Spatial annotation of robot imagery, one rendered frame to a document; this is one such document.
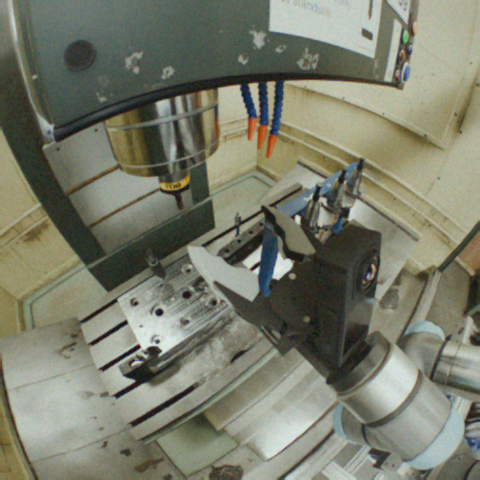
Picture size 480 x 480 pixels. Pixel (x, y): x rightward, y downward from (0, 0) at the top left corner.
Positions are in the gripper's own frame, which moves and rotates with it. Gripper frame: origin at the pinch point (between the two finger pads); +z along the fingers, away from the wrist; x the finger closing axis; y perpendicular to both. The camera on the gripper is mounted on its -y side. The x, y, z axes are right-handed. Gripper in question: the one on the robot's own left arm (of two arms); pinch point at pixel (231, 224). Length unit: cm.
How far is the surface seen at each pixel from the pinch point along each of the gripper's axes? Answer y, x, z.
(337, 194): 12.9, 33.3, 2.5
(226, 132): 41, 68, 98
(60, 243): 61, -51, 95
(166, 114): -10.8, -2.1, 8.5
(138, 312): 40.8, -19.9, 19.6
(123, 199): 30, -7, 58
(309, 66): -16.7, 3.3, -4.0
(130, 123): -10.5, -5.5, 10.5
